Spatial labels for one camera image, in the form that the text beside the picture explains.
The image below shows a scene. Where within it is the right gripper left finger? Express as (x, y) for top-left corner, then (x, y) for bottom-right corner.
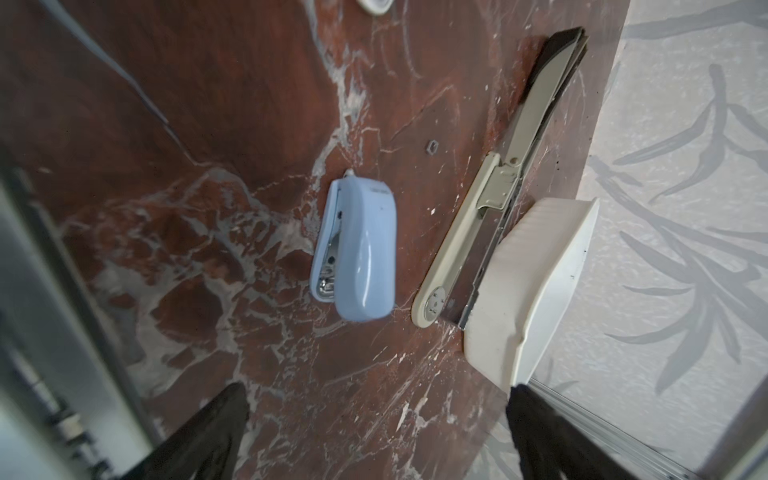
(123, 382), (249, 479)

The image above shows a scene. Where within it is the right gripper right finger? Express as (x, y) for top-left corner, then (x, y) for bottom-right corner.
(505, 385), (634, 480)

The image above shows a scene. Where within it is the large beige black stapler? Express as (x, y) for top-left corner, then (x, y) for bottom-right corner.
(411, 26), (589, 330)

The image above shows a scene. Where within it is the small white stapler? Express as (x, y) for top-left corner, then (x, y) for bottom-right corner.
(357, 0), (394, 16)

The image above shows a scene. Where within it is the white oval tray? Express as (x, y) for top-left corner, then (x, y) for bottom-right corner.
(464, 198), (600, 393)

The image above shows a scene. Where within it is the loose single metal staple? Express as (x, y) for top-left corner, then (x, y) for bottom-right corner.
(426, 140), (439, 156)

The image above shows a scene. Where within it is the aluminium front rail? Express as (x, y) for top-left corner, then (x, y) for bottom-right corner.
(1, 150), (160, 475)

